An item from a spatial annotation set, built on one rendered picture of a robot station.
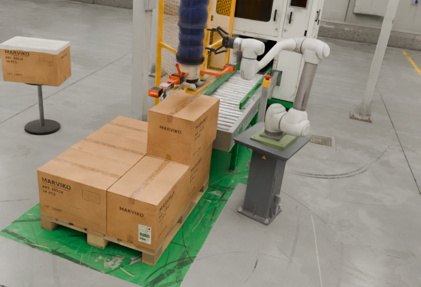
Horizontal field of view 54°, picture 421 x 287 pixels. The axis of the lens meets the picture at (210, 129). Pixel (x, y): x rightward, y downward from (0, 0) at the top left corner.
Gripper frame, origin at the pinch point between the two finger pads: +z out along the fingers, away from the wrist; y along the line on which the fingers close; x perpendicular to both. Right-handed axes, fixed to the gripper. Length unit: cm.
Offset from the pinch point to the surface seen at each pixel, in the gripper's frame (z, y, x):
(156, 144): 34, 92, -4
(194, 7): 17.9, -17.6, 15.8
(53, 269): 66, 158, -98
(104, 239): 46, 150, -64
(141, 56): 120, 63, 132
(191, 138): 4, 79, -5
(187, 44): 21.4, 11.0, 16.4
